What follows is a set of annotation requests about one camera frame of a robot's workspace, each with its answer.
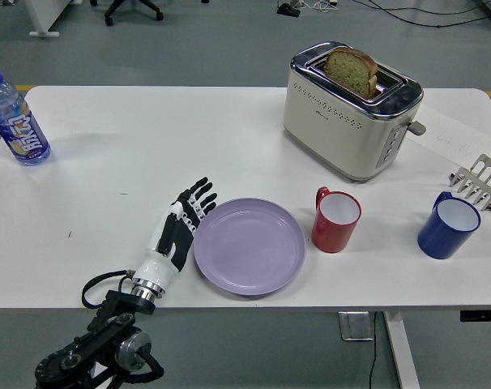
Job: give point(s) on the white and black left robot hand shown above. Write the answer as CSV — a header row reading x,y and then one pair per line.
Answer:
x,y
176,235

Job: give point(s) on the purple plastic plate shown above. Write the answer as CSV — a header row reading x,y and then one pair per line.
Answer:
x,y
249,247

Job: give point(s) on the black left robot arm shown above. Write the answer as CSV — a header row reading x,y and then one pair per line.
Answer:
x,y
108,336

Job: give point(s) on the red cup with white inside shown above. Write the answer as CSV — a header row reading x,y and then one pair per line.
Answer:
x,y
334,227

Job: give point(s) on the blue-capped drink bottle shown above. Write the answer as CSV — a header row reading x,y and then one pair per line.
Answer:
x,y
20,125

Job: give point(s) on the cream and chrome toaster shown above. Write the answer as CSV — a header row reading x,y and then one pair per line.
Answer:
x,y
342,133

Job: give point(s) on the silver box under table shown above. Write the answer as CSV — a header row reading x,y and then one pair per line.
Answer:
x,y
355,326

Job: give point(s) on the black office chair base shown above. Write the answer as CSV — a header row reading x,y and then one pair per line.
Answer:
x,y
128,10

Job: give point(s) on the brown bread slice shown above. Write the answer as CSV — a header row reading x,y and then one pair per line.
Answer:
x,y
348,73

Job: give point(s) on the white desk leg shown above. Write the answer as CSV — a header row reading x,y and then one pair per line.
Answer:
x,y
51,18

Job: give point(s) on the black device on floor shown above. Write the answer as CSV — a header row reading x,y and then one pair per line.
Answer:
x,y
288,10

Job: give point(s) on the white table leg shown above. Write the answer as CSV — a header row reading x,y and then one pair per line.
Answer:
x,y
401,352

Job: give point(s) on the blue cup with white inside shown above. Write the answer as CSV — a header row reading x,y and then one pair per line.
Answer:
x,y
448,227

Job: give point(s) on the white paper sheet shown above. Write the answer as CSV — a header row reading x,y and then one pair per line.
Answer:
x,y
452,133

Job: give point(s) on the silver metal toast rack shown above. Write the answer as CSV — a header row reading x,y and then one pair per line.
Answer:
x,y
482,182

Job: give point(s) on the black table control panel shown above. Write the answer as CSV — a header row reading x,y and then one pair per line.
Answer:
x,y
482,315

